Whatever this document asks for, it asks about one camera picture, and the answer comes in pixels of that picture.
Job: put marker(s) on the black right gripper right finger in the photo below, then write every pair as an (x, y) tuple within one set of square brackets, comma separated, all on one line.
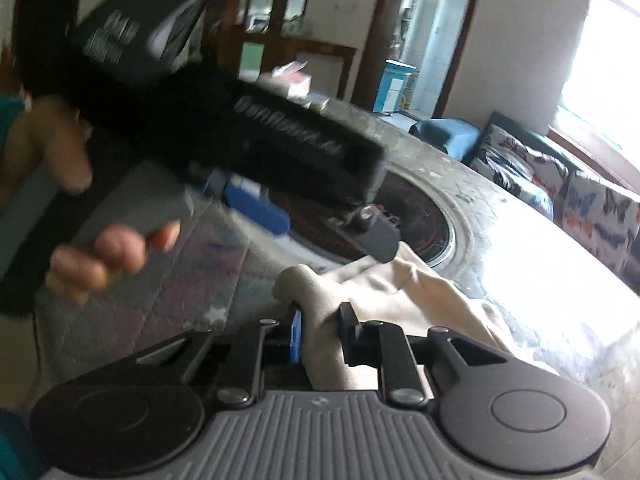
[(360, 340)]

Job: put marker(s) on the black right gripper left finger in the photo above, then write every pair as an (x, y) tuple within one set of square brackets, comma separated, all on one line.
[(294, 326)]

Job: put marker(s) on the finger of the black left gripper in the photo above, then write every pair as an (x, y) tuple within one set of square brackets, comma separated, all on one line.
[(368, 230), (245, 197)]

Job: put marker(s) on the cream sweatshirt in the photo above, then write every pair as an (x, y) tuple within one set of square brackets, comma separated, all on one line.
[(404, 291)]

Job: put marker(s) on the person's left hand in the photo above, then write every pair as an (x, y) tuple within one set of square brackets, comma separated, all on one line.
[(49, 133)]

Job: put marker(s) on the black round induction cooktop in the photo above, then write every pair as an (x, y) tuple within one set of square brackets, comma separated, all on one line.
[(421, 223)]

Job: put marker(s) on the pink tissue box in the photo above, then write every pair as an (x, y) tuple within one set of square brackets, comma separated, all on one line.
[(289, 80)]

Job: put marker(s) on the dark teal sofa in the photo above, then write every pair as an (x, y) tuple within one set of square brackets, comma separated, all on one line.
[(460, 140)]

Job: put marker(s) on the blue white cabinet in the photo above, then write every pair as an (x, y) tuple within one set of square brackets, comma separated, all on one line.
[(392, 86)]

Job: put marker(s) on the left butterfly print pillow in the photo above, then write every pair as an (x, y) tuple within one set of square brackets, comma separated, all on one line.
[(533, 177)]

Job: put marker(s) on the butterfly print pillow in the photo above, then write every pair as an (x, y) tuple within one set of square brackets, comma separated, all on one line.
[(602, 217), (533, 177)]

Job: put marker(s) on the grey quilted star table cover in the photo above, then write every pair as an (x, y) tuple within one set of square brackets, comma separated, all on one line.
[(562, 306)]

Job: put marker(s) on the right butterfly print pillow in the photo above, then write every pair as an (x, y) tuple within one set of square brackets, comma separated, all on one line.
[(602, 217)]

